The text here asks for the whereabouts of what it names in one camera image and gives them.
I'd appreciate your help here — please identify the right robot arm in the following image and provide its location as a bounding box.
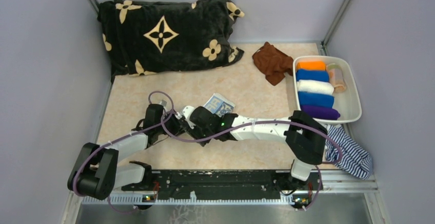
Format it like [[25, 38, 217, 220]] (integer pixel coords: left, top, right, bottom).
[[181, 106, 327, 189]]

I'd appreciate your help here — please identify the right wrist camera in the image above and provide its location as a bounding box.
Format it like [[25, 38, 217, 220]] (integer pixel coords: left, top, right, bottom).
[[182, 106, 195, 129]]

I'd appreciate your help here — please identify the purple rolled towel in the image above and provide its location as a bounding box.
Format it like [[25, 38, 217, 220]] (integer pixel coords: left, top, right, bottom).
[[301, 105, 341, 120]]

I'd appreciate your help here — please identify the brown towel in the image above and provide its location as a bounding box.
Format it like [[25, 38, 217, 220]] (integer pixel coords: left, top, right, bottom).
[[252, 42, 293, 86]]

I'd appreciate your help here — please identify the blue rolled towel lower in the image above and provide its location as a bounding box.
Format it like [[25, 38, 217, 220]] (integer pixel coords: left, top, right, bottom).
[[298, 92, 335, 108]]

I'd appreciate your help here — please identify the black pillow with beige flowers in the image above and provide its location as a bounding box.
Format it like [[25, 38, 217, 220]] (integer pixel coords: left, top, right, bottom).
[[97, 0, 244, 77]]

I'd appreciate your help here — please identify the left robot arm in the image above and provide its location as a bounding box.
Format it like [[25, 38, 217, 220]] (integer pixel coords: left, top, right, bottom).
[[67, 104, 187, 200]]

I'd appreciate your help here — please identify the orange blue patterned towel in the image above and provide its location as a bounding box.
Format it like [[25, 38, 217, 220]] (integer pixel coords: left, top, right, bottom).
[[204, 93, 235, 117]]

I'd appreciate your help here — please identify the white rolled towel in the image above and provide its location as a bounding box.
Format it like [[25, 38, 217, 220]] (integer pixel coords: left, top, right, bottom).
[[296, 80, 334, 95]]

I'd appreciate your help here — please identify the orange rolled towel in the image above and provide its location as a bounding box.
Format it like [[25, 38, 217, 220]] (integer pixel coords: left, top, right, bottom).
[[296, 61, 326, 71]]

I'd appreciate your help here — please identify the white plastic bin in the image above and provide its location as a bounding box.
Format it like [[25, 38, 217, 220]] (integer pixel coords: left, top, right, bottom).
[[292, 55, 362, 125]]

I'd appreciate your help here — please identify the blue rolled towel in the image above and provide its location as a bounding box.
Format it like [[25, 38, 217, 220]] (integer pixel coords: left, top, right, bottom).
[[298, 92, 335, 108], [295, 69, 329, 83]]

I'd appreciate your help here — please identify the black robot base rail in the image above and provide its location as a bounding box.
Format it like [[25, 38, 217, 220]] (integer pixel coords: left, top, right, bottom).
[[121, 170, 323, 209]]

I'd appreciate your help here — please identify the blue white striped towel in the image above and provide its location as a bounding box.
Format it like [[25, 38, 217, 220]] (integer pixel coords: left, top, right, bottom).
[[324, 125, 373, 180]]

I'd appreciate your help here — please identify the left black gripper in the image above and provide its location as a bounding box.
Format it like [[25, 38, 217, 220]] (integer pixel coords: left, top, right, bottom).
[[156, 109, 190, 138]]

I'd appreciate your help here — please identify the blue rolled towel upper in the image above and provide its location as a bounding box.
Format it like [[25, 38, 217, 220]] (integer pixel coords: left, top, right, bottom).
[[295, 69, 329, 83]]

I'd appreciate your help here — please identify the orange polka dot towel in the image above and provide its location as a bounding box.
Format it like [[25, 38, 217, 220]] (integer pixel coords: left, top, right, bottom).
[[326, 63, 346, 93]]

